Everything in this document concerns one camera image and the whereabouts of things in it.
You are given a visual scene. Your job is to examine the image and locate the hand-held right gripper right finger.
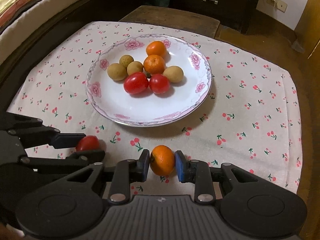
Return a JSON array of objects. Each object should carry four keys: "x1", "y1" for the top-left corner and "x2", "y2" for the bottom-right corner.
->
[{"x1": 176, "y1": 150, "x2": 259, "y2": 203}]

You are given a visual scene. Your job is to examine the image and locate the light wooden wardrobe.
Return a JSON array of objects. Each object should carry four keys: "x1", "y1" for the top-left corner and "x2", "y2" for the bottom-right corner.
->
[{"x1": 296, "y1": 0, "x2": 320, "y2": 62}]

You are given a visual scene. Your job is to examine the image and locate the paper scrap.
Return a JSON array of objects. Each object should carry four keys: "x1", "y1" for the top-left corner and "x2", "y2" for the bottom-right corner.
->
[{"x1": 291, "y1": 39, "x2": 305, "y2": 53}]

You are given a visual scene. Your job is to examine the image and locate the small orange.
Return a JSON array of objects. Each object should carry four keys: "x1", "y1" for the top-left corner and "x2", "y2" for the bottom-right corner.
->
[
  {"x1": 146, "y1": 41, "x2": 167, "y2": 58},
  {"x1": 143, "y1": 54, "x2": 166, "y2": 73},
  {"x1": 149, "y1": 145, "x2": 176, "y2": 176}
]

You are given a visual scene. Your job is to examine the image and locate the white floral-rim plate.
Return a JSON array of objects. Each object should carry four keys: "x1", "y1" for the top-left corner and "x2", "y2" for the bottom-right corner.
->
[{"x1": 86, "y1": 34, "x2": 213, "y2": 127}]

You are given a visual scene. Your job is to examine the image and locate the cherry print tablecloth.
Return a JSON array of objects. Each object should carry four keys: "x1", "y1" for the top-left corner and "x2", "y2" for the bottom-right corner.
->
[{"x1": 6, "y1": 21, "x2": 302, "y2": 200}]

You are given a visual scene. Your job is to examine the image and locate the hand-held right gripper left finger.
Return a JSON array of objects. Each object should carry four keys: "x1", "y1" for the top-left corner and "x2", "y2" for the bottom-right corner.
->
[{"x1": 66, "y1": 149, "x2": 150, "y2": 203}]

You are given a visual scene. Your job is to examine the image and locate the dark wooden stool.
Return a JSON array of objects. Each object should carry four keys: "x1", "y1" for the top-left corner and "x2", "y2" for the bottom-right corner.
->
[{"x1": 119, "y1": 5, "x2": 220, "y2": 39}]

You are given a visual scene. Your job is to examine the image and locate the dark wooden nightstand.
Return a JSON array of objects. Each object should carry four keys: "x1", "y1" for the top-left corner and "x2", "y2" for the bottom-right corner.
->
[{"x1": 172, "y1": 0, "x2": 265, "y2": 34}]

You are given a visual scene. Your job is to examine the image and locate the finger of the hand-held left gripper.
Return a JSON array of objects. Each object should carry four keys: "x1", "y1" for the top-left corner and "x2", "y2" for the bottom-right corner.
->
[
  {"x1": 0, "y1": 112, "x2": 86, "y2": 149},
  {"x1": 21, "y1": 149, "x2": 105, "y2": 174}
]

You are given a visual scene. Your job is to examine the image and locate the red cherry tomato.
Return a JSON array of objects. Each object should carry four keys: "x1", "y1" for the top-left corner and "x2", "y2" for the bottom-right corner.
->
[
  {"x1": 76, "y1": 135, "x2": 100, "y2": 152},
  {"x1": 123, "y1": 72, "x2": 150, "y2": 95},
  {"x1": 149, "y1": 74, "x2": 171, "y2": 95}
]

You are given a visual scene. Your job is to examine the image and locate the beige mattress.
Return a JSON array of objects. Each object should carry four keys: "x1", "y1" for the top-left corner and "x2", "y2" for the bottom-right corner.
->
[{"x1": 0, "y1": 0, "x2": 100, "y2": 64}]

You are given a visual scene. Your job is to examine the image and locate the dark wooden bed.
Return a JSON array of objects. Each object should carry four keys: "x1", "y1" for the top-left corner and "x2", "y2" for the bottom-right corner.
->
[{"x1": 0, "y1": 0, "x2": 175, "y2": 88}]

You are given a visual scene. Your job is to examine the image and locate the beige wall socket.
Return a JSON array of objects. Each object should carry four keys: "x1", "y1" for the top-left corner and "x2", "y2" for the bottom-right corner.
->
[{"x1": 267, "y1": 0, "x2": 287, "y2": 12}]

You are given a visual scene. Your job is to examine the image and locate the brown longan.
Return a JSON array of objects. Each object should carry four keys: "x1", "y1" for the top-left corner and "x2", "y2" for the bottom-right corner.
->
[
  {"x1": 127, "y1": 61, "x2": 144, "y2": 76},
  {"x1": 107, "y1": 63, "x2": 128, "y2": 81},
  {"x1": 119, "y1": 54, "x2": 134, "y2": 67},
  {"x1": 163, "y1": 65, "x2": 184, "y2": 83}
]

